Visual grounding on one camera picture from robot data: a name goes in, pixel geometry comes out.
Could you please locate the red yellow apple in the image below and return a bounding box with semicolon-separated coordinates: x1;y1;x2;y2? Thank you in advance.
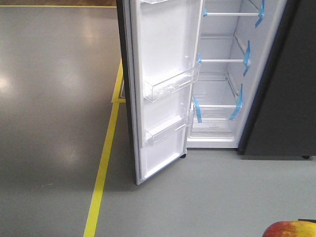
262;220;316;237

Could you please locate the fridge door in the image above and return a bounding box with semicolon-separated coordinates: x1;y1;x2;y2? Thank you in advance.
117;0;203;185

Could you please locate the dark grey fridge body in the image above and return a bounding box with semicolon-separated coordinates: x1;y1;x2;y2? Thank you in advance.
186;0;316;159

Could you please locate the lower clear door bin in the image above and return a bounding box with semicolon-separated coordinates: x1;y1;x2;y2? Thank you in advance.
145;110;194;146

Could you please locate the clear door bin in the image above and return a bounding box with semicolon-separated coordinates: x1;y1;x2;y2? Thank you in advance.
145;110;194;146
141;0;168;4
143;64;201;102

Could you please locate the middle clear door bin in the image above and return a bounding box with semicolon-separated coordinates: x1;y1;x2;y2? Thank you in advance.
143;64;201;102

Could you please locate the clear crisper drawer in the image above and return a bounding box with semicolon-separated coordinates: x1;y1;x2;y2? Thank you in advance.
190;96;243;139

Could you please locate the upper clear door bin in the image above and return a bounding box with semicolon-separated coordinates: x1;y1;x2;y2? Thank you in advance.
141;0;168;4

